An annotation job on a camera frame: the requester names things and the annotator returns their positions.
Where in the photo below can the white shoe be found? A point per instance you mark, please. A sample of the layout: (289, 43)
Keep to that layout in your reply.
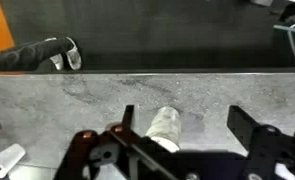
(74, 55)
(57, 60)

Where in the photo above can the white cylindrical object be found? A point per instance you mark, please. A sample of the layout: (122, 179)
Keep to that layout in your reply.
(5, 159)

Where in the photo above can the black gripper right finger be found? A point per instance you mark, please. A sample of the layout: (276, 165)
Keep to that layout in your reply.
(270, 150)

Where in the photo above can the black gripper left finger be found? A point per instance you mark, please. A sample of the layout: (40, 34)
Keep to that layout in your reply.
(87, 150)

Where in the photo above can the metal chair frame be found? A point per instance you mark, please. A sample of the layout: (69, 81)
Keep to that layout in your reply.
(292, 33)

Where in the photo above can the white cup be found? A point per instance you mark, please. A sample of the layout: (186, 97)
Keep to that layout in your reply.
(165, 128)

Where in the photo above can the black object on floor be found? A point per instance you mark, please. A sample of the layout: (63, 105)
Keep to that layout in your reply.
(293, 11)

